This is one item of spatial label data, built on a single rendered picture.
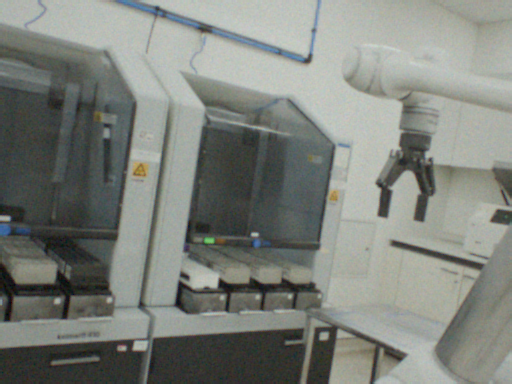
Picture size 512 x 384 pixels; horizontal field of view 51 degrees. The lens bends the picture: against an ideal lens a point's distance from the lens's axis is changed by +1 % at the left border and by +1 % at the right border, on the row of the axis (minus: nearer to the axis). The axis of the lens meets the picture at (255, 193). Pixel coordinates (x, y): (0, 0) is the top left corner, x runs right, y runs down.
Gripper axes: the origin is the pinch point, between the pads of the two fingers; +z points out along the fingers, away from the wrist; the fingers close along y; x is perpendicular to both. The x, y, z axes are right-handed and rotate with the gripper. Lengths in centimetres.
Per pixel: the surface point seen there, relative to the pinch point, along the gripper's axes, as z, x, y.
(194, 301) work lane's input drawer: 42, 66, -16
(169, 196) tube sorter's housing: 9, 75, -27
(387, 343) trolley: 38.1, 11.5, 17.5
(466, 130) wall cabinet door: -57, 157, 248
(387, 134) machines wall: -44, 187, 197
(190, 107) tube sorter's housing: -22, 75, -24
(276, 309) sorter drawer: 46, 66, 20
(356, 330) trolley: 38.2, 22.6, 16.2
